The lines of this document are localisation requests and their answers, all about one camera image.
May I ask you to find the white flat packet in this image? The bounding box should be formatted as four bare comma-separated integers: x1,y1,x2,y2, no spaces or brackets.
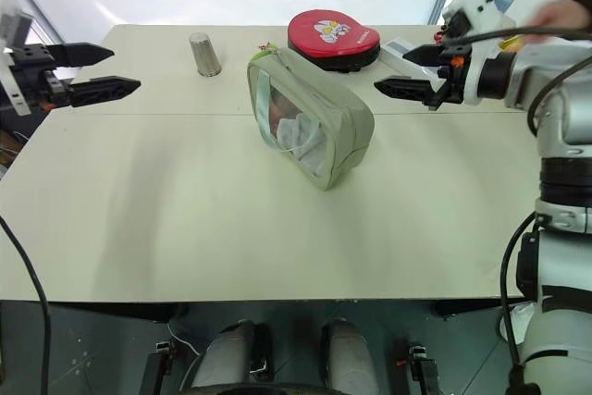
382,35,440,82

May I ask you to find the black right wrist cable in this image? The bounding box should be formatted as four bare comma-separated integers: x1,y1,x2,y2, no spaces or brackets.
450,26,592,138

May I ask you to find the person's bare hand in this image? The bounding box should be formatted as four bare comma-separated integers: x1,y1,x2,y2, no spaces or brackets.
530,0,574,30

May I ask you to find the red black paddle case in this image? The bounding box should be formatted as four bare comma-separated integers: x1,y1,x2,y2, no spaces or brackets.
286,8,383,75

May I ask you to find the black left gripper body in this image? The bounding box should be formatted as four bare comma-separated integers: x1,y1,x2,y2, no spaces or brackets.
3,43,72,112

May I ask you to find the grey rounded robot leg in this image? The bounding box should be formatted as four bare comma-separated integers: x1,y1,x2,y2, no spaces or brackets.
191,319,261,390
322,317,381,395

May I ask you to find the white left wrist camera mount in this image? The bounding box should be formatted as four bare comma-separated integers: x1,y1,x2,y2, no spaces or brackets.
0,0,34,117

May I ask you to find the metal mesh cylinder cup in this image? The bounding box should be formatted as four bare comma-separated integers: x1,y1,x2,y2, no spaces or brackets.
188,31,223,78

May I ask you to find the white plastic bag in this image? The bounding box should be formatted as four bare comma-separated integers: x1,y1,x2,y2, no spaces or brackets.
498,301,538,346

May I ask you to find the green clear toiletry pouch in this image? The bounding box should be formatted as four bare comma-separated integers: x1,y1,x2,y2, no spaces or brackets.
245,45,376,192

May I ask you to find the black table leg bracket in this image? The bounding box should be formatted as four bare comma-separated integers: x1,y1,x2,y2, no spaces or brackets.
392,340,441,395
137,340,178,395

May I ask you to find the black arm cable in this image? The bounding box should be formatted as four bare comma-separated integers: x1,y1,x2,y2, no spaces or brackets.
498,211,543,395
0,216,52,395

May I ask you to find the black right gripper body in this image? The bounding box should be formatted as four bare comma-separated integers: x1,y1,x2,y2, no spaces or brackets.
426,12,472,113

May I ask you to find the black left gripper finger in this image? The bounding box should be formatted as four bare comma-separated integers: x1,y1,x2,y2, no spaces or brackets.
50,43,116,69
68,75,142,108

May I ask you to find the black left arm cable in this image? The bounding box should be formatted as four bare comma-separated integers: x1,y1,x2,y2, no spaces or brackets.
0,216,52,395

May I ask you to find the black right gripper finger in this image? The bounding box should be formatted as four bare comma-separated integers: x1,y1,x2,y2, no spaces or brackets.
401,43,447,67
373,76,439,107

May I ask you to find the thin white cable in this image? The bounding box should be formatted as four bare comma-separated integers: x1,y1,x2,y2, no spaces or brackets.
166,318,201,357

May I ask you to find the black right arm lower cable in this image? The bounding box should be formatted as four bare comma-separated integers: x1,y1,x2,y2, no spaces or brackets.
498,211,543,395

